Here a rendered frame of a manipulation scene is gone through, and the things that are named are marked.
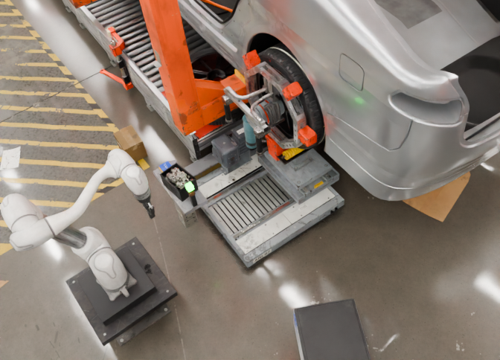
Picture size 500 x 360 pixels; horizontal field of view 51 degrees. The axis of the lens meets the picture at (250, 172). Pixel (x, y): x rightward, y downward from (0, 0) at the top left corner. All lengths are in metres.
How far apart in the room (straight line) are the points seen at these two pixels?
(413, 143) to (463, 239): 1.43
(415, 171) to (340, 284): 1.13
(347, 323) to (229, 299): 0.83
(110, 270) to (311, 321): 1.14
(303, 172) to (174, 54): 1.22
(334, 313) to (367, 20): 1.57
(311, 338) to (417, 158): 1.13
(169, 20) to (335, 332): 1.93
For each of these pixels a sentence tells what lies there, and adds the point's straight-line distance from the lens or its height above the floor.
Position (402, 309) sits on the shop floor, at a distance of 3.49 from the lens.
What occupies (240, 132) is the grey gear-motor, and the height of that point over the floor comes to 0.43.
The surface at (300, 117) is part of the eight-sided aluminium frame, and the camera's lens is 3.02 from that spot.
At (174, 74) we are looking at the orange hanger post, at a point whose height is 1.05.
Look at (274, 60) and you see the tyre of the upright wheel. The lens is 3.10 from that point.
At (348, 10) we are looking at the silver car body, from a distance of 2.50.
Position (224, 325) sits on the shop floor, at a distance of 3.42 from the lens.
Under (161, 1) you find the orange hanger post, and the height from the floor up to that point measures 1.54.
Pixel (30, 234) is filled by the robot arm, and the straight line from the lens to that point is 2.65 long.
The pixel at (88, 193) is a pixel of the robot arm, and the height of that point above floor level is 1.10.
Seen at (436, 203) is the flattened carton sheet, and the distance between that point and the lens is 3.93.
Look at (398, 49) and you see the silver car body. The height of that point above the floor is 1.67.
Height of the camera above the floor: 3.14
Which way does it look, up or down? 51 degrees down
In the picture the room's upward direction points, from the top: 8 degrees counter-clockwise
